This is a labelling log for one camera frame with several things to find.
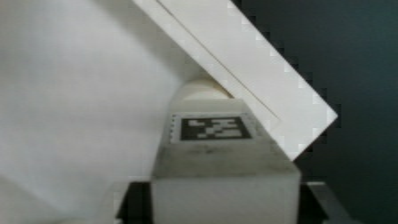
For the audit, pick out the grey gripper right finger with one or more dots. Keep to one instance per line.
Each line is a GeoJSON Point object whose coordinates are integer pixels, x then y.
{"type": "Point", "coordinates": [320, 208]}

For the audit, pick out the white square table top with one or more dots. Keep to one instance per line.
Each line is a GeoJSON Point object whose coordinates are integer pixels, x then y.
{"type": "Point", "coordinates": [98, 56]}

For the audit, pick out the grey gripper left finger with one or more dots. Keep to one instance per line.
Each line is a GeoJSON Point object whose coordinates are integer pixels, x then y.
{"type": "Point", "coordinates": [127, 208]}

